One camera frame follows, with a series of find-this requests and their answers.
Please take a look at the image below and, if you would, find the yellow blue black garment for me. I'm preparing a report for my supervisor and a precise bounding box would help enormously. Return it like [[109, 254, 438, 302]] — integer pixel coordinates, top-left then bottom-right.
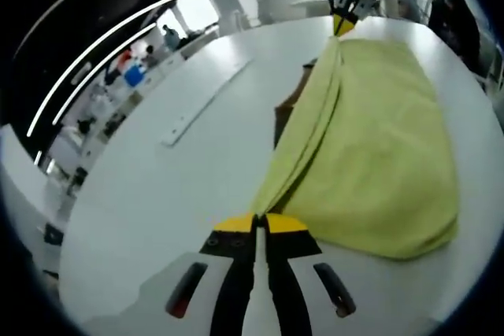
[[250, 35, 461, 262]]

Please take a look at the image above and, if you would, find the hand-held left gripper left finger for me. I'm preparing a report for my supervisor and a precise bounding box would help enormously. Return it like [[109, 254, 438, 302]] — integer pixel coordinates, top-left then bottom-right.
[[84, 212, 259, 336]]

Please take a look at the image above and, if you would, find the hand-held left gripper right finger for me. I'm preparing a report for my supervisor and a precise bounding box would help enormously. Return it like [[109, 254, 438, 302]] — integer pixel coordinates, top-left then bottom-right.
[[263, 212, 399, 336]]

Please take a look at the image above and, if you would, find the white template strip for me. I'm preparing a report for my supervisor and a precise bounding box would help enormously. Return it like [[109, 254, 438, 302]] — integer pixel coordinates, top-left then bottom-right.
[[160, 59, 255, 149]]

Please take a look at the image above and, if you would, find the white workbench counter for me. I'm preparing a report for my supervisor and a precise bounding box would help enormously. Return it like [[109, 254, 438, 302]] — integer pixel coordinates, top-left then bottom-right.
[[50, 24, 221, 179]]

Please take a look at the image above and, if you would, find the blue plastic crate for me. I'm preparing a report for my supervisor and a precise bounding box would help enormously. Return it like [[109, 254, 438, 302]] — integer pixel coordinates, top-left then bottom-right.
[[123, 64, 145, 87]]

